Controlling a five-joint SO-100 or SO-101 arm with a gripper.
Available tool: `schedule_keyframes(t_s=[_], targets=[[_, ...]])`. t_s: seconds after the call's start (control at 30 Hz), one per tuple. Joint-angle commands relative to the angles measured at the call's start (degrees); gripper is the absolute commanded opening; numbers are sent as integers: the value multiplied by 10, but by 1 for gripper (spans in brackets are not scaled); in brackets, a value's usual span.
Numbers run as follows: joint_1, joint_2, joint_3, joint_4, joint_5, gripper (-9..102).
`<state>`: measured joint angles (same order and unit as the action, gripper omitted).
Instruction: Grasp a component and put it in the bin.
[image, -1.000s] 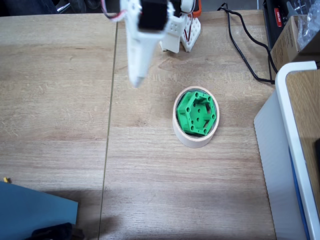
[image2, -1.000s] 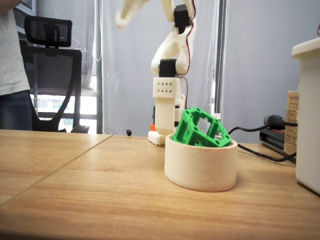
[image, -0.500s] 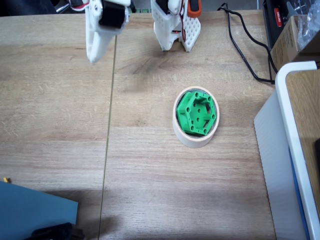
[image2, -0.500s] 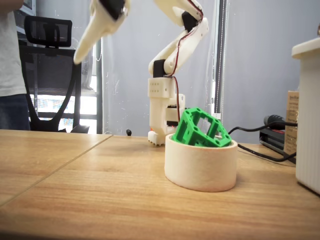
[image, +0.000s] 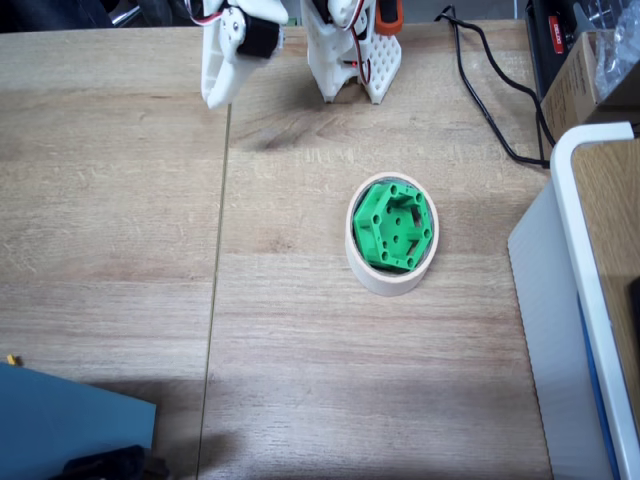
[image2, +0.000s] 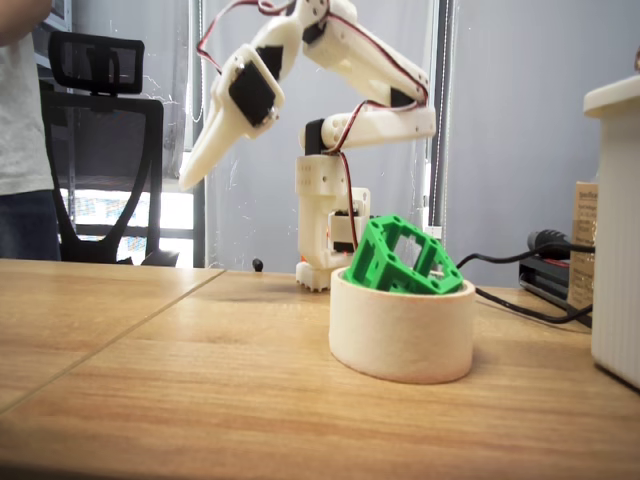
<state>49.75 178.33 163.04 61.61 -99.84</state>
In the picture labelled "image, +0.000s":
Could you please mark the orange table clamp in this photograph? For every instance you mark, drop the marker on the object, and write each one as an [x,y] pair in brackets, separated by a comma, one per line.
[389,17]

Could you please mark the clear plastic bag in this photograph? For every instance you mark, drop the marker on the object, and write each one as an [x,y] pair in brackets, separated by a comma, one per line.
[617,45]

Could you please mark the brown cardboard box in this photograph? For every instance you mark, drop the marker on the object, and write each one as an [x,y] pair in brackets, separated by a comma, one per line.
[567,95]

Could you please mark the green hexagonal printed component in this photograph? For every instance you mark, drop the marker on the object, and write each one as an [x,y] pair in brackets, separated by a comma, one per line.
[367,235]

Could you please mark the small yellow piece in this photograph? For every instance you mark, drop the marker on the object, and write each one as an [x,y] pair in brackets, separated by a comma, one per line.
[12,359]

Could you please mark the black office chair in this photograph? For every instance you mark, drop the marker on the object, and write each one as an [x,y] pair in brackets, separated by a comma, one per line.
[150,10]

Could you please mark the beige masking tape roll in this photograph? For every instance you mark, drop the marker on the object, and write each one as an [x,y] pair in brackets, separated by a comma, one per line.
[385,285]

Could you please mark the black power supply unit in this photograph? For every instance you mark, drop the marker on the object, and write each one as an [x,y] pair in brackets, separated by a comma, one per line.
[545,50]

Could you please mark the blue-grey flat panel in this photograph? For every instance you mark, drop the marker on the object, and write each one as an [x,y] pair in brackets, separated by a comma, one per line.
[65,420]

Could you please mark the person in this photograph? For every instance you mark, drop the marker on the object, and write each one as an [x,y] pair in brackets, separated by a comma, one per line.
[50,12]

